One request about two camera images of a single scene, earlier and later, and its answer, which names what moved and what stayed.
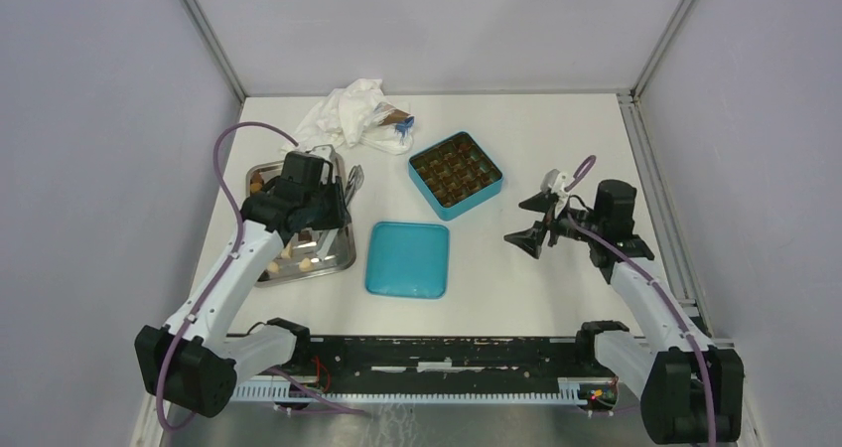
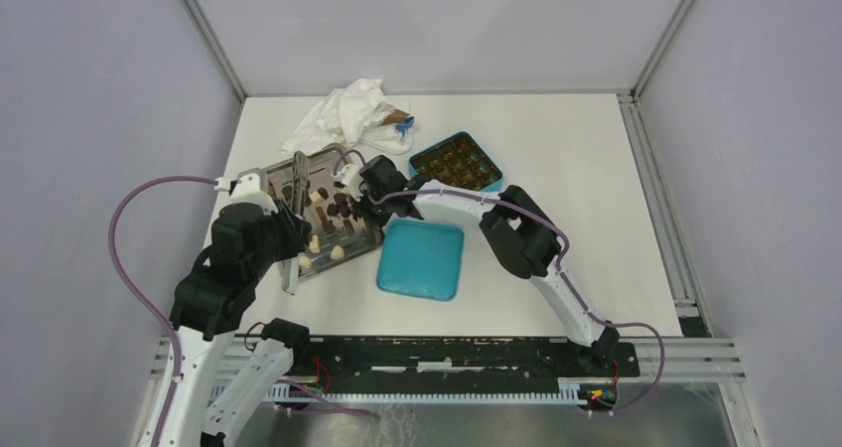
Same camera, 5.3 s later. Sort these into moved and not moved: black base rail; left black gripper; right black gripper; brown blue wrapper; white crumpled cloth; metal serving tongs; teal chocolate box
Moved: left black gripper; right black gripper; metal serving tongs
Not moved: teal chocolate box; white crumpled cloth; black base rail; brown blue wrapper
